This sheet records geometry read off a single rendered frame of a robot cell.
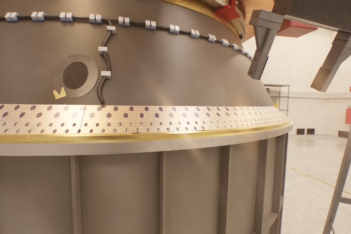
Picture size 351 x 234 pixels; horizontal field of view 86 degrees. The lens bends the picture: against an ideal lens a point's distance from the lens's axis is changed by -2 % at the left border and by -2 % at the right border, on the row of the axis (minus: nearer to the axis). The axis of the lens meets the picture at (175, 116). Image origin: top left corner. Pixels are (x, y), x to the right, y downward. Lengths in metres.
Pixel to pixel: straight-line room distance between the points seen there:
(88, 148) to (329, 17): 0.46
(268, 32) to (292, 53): 8.10
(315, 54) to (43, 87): 8.94
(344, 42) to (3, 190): 0.72
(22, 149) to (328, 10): 0.57
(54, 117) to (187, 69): 0.38
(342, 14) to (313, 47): 8.70
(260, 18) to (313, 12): 0.07
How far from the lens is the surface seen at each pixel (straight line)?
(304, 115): 8.70
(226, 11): 0.99
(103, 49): 0.57
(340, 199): 1.36
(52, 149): 0.44
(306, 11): 0.36
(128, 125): 0.45
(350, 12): 0.41
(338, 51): 0.44
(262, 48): 0.36
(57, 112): 0.50
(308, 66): 8.85
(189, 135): 0.46
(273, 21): 0.35
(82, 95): 0.52
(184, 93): 0.55
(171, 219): 0.56
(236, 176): 0.65
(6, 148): 0.49
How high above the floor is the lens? 1.25
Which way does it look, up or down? 4 degrees down
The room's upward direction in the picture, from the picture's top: 1 degrees clockwise
